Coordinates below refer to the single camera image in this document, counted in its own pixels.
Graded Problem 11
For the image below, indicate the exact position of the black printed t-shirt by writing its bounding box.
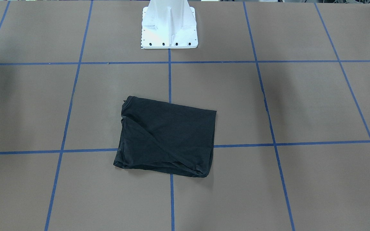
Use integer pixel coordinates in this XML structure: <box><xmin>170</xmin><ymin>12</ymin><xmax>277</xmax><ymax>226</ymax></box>
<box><xmin>113</xmin><ymin>96</ymin><xmax>217</xmax><ymax>177</ymax></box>

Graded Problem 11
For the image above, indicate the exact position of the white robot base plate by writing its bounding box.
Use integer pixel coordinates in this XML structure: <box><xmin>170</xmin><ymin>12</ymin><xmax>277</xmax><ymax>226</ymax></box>
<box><xmin>141</xmin><ymin>0</ymin><xmax>198</xmax><ymax>49</ymax></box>

